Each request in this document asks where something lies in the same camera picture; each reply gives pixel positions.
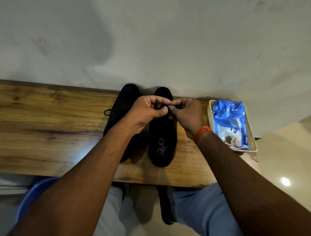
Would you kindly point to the black lace-up shoe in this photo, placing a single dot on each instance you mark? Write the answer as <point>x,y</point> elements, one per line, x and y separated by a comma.
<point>124,99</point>
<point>162,136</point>

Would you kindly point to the person's right forearm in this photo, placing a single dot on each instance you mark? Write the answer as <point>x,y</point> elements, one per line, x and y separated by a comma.
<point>247,189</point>

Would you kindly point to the cream plastic tray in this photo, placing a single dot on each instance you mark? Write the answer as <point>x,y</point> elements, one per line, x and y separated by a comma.
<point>251,138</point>

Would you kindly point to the person's right thumb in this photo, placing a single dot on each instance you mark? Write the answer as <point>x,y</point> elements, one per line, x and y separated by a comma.
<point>173,110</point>

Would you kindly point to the orange thread wristband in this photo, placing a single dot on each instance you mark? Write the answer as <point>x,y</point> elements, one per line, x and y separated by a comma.
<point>201,133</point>

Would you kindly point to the black sandal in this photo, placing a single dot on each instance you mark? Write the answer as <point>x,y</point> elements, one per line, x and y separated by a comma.
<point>166,206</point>

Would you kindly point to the person's right hand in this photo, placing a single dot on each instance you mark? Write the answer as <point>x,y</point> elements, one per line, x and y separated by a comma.
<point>189,116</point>

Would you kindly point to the blue wet wipes packet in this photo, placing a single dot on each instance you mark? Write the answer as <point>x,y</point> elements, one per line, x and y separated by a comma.
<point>229,121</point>

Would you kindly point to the light grey trousers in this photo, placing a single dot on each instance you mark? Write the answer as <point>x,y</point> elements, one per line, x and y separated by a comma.
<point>206,209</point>

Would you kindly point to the person's left hand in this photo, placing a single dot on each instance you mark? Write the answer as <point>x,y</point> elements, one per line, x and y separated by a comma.
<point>142,111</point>

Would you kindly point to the blue plastic stool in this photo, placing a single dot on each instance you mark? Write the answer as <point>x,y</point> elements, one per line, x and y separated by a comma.
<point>31,194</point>

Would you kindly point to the person's left forearm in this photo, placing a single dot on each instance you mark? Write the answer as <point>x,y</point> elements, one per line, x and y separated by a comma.
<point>80,180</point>

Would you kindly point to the person's left thumb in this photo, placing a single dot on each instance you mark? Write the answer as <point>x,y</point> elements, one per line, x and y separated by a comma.
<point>160,112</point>

